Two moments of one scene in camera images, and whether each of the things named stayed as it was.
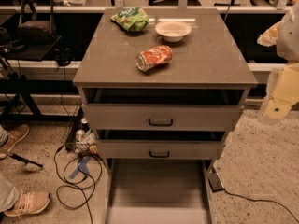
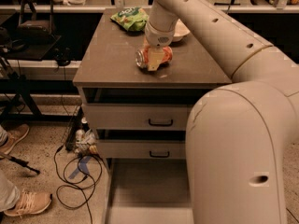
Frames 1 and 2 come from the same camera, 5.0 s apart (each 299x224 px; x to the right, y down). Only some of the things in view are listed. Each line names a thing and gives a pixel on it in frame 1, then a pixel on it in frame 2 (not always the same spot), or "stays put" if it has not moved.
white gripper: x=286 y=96 -> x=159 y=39
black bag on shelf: x=36 y=26 stays put
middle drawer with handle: x=161 y=149 stays put
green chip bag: x=132 y=19 stays put
